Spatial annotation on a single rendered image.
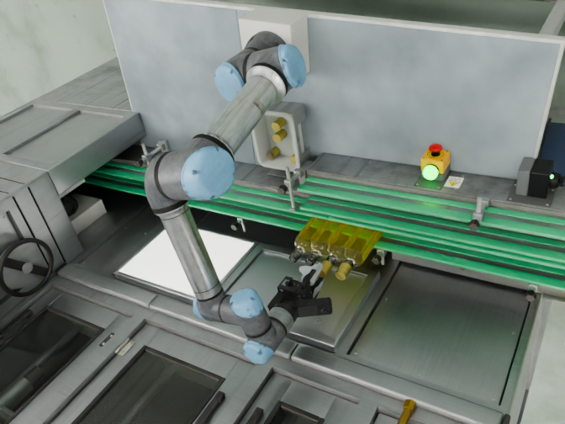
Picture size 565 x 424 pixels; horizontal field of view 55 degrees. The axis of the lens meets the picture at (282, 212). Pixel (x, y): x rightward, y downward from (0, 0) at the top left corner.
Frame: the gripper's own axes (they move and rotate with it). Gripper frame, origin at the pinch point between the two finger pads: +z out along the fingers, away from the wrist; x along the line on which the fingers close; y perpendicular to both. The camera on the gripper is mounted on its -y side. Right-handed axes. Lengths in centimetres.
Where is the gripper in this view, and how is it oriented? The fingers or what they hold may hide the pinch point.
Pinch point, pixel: (322, 272)
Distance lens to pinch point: 163.1
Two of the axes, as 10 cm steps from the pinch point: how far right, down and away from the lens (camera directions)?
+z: 5.0, -5.6, 6.7
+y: -8.5, -1.7, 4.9
